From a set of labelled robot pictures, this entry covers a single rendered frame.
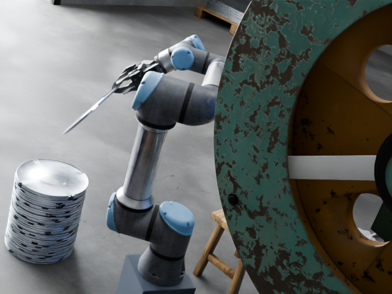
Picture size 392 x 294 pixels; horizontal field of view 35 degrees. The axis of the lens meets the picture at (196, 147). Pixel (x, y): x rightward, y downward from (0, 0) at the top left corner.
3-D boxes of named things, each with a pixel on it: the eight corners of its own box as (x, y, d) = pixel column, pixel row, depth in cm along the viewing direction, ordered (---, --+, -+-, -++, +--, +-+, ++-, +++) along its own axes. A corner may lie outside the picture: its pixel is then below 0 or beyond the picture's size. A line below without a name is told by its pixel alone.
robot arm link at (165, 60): (168, 45, 217) (180, 65, 220) (157, 52, 218) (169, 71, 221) (166, 51, 210) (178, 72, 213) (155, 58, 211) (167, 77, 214)
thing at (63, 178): (38, 203, 233) (38, 201, 232) (3, 165, 250) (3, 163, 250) (101, 191, 253) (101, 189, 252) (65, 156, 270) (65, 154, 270)
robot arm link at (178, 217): (184, 262, 187) (196, 226, 181) (142, 249, 187) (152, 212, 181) (189, 241, 198) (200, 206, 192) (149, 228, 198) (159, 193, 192)
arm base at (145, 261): (131, 256, 199) (138, 231, 195) (174, 255, 206) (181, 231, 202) (146, 287, 187) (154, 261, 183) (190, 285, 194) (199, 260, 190)
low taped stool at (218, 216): (238, 253, 300) (259, 195, 287) (276, 282, 287) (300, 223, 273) (190, 273, 275) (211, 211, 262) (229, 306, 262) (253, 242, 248)
